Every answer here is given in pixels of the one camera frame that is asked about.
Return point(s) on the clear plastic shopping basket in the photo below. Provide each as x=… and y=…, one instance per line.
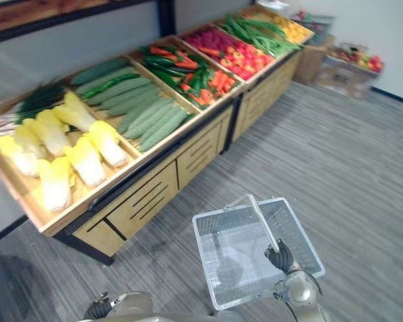
x=236, y=268

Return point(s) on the dark green cucumber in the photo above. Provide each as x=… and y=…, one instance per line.
x=104, y=81
x=99, y=71

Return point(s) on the pile of mixed fruit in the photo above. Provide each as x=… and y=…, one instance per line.
x=357, y=57

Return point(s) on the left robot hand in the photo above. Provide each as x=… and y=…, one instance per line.
x=95, y=308

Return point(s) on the bumpy green bitter gourd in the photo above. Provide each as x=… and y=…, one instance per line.
x=145, y=114
x=135, y=106
x=129, y=98
x=154, y=121
x=120, y=91
x=165, y=130

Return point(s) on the pile of red tomatoes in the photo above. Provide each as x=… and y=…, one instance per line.
x=246, y=60

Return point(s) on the silver robot torso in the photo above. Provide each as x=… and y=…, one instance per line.
x=174, y=318

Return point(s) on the crate of red vegetables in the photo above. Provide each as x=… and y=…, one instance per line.
x=310, y=23

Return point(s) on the pile of green beans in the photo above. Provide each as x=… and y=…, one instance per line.
x=258, y=33

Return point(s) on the long wooden produce stand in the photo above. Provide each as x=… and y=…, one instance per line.
x=154, y=188

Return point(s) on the pile of magenta red fruit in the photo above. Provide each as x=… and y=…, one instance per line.
x=210, y=39

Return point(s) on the orange carrot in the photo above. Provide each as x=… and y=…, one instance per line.
x=160, y=51

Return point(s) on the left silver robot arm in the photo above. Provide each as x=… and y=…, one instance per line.
x=134, y=303

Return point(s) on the printed cardboard box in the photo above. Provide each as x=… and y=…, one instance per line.
x=346, y=78

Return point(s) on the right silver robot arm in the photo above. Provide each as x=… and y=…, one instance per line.
x=304, y=292

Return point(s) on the short wooden produce stand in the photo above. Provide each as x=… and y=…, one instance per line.
x=265, y=90

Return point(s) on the pile of yellow fruit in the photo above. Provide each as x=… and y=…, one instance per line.
x=290, y=28

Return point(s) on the glossy long green pepper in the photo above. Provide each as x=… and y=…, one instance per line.
x=111, y=84

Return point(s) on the tall brown cardboard box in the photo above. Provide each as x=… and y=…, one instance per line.
x=311, y=63

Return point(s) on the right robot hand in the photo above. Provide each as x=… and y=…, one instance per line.
x=280, y=257

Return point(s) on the bunch of green onions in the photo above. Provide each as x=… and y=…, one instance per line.
x=40, y=99

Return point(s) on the pile of orange carrots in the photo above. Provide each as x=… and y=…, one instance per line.
x=218, y=83

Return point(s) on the wooden shelf with black frame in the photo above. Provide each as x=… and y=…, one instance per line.
x=53, y=15

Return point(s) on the yellow napa cabbage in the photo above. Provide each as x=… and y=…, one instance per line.
x=54, y=188
x=18, y=158
x=86, y=165
x=76, y=113
x=108, y=145
x=51, y=133
x=29, y=140

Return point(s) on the pile of green chili peppers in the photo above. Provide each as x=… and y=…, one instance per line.
x=174, y=72

